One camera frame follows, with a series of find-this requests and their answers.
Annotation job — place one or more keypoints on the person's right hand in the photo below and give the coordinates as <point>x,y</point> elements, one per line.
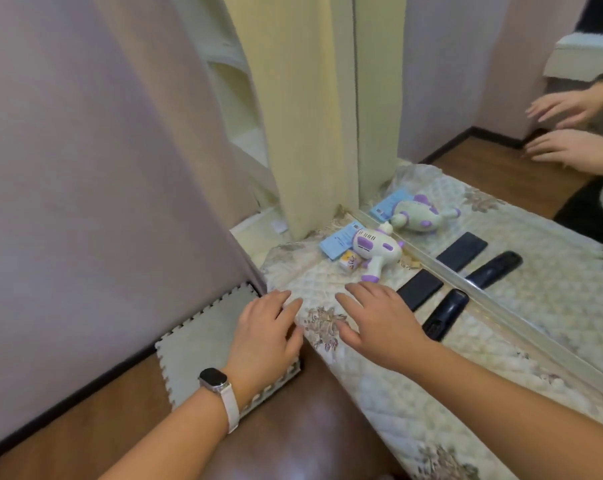
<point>386,329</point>

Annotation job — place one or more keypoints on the person's left hand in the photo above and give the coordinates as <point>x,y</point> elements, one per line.
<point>259,344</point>

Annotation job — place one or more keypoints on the person's left thumb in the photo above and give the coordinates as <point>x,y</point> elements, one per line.
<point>296,340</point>

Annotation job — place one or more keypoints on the person's right middle finger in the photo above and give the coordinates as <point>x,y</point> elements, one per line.
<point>364,290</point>

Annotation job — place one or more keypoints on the person's right thumb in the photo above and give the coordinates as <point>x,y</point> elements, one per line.
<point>347,333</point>

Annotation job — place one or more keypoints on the person's left forearm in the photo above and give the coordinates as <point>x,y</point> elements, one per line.
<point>166,439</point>

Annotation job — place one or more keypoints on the person's right forearm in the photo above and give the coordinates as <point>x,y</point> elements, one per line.
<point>511,409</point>

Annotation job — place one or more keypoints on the white and purple toy gun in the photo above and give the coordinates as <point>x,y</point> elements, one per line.
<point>376,247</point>

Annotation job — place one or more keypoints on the flat black remote control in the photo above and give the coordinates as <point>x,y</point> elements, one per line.
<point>419,289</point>

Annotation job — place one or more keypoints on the blue paper card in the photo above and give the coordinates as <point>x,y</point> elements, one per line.
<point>336,239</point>

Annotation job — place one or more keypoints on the curved black remote control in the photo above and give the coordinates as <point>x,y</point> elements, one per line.
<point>446,312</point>

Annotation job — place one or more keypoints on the quilted floral cream cover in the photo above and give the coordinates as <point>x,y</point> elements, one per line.
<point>381,414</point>

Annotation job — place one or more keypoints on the smartwatch with white band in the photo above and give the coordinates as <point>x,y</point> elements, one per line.
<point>220,394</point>

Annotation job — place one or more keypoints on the grey foam puzzle mat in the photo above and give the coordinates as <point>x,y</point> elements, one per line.
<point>196,344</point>

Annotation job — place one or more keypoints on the pale yellow curtain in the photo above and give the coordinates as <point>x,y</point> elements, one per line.
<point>301,109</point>

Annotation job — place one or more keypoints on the white corner shelf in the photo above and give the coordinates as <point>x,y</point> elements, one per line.
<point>234,94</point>

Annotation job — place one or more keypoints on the wall mirror with pale frame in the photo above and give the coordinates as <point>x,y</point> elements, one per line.
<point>531,304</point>

